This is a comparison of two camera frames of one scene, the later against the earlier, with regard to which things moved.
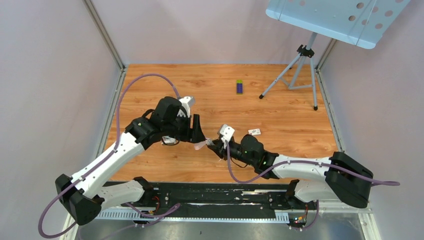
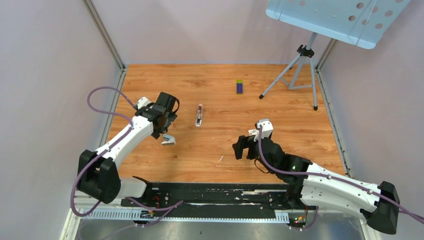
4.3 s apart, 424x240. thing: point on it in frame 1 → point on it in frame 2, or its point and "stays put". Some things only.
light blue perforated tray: (360, 22) stays put
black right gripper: (218, 149) → (243, 142)
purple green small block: (239, 86) stays put
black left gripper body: (182, 130) → (170, 118)
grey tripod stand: (308, 51) stays put
